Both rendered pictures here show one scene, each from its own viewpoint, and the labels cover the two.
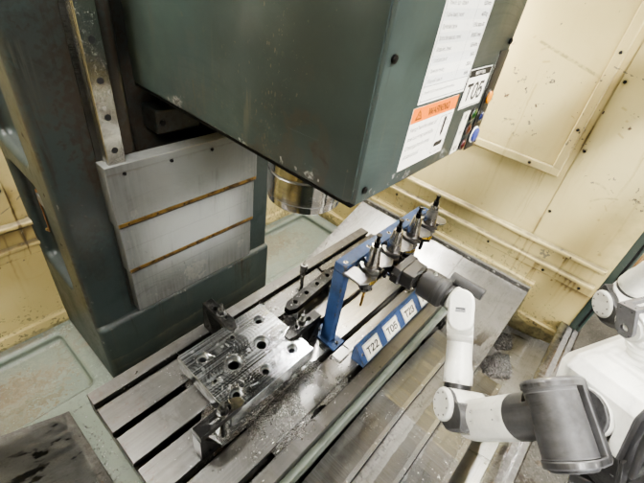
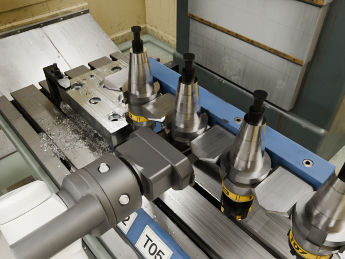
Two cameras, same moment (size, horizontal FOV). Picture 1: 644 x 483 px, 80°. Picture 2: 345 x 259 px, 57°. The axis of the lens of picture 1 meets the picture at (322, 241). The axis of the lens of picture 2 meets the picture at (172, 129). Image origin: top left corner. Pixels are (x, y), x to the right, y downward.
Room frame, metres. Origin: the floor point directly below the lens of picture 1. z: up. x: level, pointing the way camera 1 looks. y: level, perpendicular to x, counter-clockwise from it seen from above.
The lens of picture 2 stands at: (0.97, -0.57, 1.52)
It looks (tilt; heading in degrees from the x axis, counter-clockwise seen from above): 42 degrees down; 102
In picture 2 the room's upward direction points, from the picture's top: straight up
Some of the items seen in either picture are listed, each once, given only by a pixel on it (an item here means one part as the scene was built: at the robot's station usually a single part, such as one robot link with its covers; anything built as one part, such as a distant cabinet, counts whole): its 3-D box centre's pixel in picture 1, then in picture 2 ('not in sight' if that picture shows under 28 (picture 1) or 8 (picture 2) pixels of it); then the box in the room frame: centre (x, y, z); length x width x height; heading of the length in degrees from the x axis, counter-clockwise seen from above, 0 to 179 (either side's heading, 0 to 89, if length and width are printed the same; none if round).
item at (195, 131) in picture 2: (392, 251); (186, 124); (0.91, -0.21, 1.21); 0.06 x 0.06 x 0.03
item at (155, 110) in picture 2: (381, 259); (162, 108); (0.87, -0.18, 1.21); 0.07 x 0.05 x 0.01; 54
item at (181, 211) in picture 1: (194, 218); (245, 8); (0.98, 0.41, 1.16); 0.48 x 0.05 x 0.51; 144
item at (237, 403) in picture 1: (220, 422); (59, 84); (0.45, 0.17, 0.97); 0.13 x 0.03 x 0.15; 144
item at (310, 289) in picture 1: (310, 294); not in sight; (0.96, 0.01, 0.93); 0.26 x 0.05 x 0.06; 149
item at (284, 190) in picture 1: (306, 171); not in sight; (0.72, 0.06, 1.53); 0.16 x 0.16 x 0.12
